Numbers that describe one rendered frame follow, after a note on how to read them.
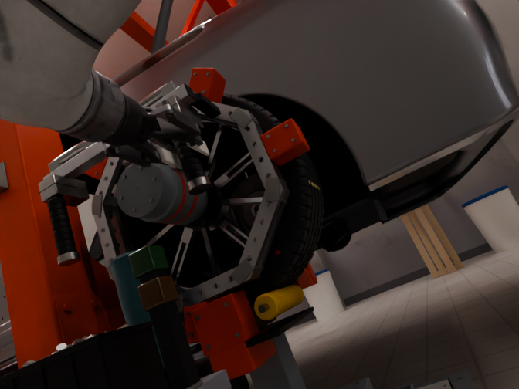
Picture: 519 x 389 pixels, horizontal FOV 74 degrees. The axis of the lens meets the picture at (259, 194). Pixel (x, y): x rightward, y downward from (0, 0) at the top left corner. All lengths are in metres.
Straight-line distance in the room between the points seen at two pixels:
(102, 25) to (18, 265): 0.86
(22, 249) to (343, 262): 5.48
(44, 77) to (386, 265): 5.88
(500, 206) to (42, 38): 5.15
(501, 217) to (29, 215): 4.97
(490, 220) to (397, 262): 1.55
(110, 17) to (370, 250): 5.86
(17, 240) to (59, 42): 0.84
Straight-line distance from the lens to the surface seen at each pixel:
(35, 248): 1.12
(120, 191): 0.85
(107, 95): 0.48
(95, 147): 0.86
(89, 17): 0.41
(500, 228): 5.29
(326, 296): 5.56
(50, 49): 0.41
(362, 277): 6.16
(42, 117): 0.44
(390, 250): 6.07
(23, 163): 1.22
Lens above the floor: 0.51
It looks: 17 degrees up
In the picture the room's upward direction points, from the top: 23 degrees counter-clockwise
